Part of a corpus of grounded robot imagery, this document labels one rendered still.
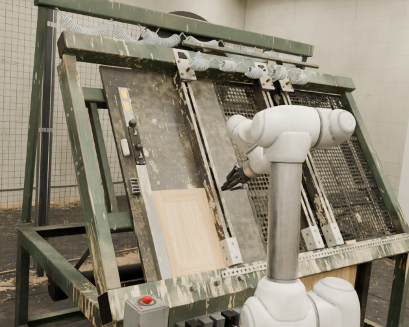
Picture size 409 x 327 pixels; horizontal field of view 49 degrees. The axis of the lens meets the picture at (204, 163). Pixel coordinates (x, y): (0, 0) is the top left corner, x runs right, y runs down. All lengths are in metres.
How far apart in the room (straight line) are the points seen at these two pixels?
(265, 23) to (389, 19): 2.44
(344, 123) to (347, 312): 0.59
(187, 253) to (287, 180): 0.82
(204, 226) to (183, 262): 0.23
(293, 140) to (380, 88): 6.19
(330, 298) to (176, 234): 0.82
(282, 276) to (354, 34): 6.69
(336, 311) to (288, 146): 0.54
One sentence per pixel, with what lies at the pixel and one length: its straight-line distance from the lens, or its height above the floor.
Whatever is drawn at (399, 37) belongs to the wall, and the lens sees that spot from 7.54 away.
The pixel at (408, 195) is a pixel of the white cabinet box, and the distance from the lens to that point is 5.81.
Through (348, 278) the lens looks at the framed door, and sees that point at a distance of 3.24.
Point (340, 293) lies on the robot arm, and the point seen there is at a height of 1.08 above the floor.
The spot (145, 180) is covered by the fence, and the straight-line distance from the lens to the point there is 2.07.
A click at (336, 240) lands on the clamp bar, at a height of 0.94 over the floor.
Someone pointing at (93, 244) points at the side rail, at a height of 1.04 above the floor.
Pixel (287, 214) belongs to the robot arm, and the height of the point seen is 1.33.
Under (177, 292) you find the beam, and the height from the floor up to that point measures 0.86.
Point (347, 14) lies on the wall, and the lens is 8.05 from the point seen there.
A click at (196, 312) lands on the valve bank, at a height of 0.76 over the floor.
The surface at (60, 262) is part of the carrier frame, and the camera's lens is 2.45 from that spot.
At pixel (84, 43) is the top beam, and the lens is 2.27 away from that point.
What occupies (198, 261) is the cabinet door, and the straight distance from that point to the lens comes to 2.09.
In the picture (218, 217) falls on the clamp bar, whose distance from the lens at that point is 2.18.
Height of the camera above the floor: 1.64
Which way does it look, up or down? 7 degrees down
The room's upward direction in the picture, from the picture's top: 5 degrees clockwise
